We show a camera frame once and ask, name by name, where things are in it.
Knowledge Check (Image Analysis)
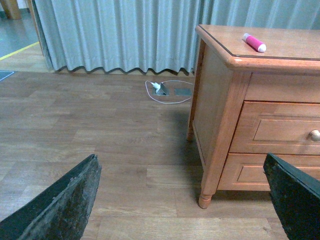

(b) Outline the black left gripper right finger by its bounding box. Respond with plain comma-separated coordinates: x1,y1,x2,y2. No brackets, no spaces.
263,153,320,240

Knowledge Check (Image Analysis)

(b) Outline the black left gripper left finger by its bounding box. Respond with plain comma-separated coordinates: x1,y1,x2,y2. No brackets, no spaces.
0,154,102,240

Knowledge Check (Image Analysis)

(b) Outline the wooden drawer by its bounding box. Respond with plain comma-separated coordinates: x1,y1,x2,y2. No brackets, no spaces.
230,101,320,155
217,153,320,191

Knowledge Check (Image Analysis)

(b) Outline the pink marker with clear cap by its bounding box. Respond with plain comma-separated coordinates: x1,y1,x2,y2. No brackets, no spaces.
242,33,267,53

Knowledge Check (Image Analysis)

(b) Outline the round wooden drawer knob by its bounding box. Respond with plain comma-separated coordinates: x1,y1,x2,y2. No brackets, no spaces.
308,129,320,142

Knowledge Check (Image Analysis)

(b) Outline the wooden nightstand cabinet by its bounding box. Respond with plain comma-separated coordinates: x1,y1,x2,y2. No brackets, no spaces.
187,24,320,209

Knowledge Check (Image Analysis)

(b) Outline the closed metal floor plate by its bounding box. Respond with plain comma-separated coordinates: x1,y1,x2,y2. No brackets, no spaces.
174,88,192,97

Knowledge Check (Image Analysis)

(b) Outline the white charger plug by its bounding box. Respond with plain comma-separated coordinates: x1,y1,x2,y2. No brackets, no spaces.
151,82,161,91

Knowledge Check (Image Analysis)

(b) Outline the open metal floor socket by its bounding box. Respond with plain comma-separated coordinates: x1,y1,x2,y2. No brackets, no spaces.
154,82,170,96

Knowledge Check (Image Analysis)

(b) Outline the grey-green curtain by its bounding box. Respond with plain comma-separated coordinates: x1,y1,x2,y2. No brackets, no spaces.
33,0,320,73

